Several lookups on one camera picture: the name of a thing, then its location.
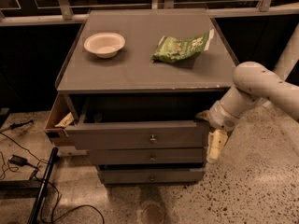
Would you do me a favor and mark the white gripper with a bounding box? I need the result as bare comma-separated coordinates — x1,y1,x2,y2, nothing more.
195,101,239,163

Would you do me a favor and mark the grey top drawer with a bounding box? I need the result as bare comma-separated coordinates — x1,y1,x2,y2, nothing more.
66,97,212,150

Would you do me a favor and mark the grey drawer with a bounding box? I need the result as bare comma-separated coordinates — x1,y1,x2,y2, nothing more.
87,148,206,165
98,168,205,185
66,97,212,150

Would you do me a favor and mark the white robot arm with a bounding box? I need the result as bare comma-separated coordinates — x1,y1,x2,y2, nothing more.
195,25,299,163

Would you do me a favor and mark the grey drawer cabinet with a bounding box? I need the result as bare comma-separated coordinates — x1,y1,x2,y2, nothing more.
57,9,237,173

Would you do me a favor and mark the grey middle drawer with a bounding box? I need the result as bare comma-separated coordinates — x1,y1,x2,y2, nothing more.
87,148,206,165

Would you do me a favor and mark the grey bottom drawer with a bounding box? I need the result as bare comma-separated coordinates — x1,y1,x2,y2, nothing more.
98,168,205,185

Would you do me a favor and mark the green chip bag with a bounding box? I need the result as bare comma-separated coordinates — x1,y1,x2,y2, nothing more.
151,29,214,63

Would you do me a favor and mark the round floor drain cover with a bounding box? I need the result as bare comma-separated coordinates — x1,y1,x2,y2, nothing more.
137,203,165,224

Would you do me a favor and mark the white paper bowl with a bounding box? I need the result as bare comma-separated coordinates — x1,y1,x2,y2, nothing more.
84,33,125,59

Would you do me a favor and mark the cardboard box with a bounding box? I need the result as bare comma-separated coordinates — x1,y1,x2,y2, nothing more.
43,93,88,157

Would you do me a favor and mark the black metal bar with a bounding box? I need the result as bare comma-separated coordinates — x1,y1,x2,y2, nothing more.
27,147,58,224

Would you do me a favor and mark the black power adapter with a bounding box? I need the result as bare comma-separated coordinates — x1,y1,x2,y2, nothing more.
8,155,27,166

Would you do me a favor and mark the metal window railing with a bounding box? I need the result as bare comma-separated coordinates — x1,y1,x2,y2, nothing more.
0,0,299,26

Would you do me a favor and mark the black floor cable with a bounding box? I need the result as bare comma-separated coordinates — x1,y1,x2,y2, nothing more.
0,131,106,224

